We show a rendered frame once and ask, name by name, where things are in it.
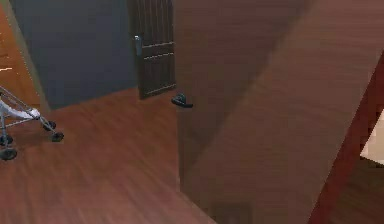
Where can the grey wheeled stroller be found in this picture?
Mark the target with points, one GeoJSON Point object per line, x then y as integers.
{"type": "Point", "coordinates": [20, 115]}

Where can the brown wooden room door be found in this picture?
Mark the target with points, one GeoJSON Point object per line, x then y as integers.
{"type": "Point", "coordinates": [266, 100]}

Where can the dark brown panelled door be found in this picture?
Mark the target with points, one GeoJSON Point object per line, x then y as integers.
{"type": "Point", "coordinates": [156, 50]}

